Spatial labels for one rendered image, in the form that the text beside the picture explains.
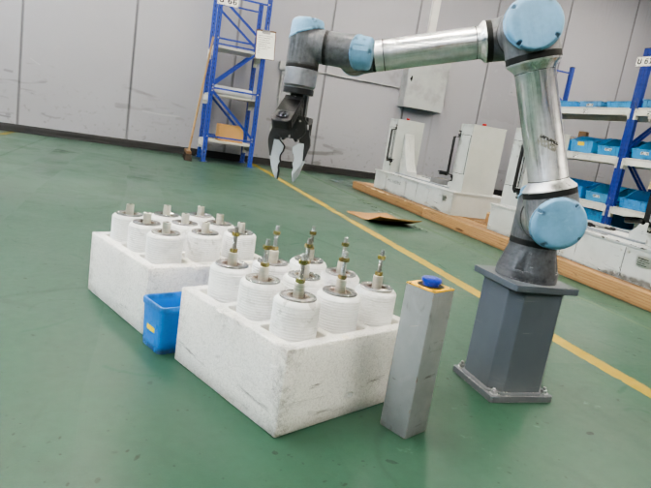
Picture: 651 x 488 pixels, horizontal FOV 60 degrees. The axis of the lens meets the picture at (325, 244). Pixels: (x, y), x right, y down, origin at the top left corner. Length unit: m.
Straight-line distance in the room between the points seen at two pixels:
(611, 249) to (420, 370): 2.24
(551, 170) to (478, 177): 3.37
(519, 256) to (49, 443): 1.07
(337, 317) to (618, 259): 2.26
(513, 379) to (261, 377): 0.67
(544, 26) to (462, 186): 3.38
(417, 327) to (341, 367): 0.18
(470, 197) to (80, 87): 4.84
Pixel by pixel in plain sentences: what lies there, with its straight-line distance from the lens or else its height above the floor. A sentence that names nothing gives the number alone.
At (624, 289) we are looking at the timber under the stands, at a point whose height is 0.05.
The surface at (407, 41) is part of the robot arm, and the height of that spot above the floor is 0.82.
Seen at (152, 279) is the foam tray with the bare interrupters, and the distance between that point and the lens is 1.51.
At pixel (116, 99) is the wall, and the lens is 7.52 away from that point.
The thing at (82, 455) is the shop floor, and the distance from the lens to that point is 1.08.
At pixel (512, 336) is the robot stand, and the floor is 0.17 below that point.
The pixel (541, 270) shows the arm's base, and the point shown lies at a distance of 1.46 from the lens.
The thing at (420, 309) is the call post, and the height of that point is 0.27.
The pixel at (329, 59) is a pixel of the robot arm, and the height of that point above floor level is 0.74.
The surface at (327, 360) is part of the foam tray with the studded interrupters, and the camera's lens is 1.15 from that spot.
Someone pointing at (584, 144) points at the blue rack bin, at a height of 0.88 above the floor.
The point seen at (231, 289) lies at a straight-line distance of 1.29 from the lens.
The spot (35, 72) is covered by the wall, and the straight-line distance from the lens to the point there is 7.61.
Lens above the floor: 0.58
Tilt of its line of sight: 11 degrees down
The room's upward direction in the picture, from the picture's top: 9 degrees clockwise
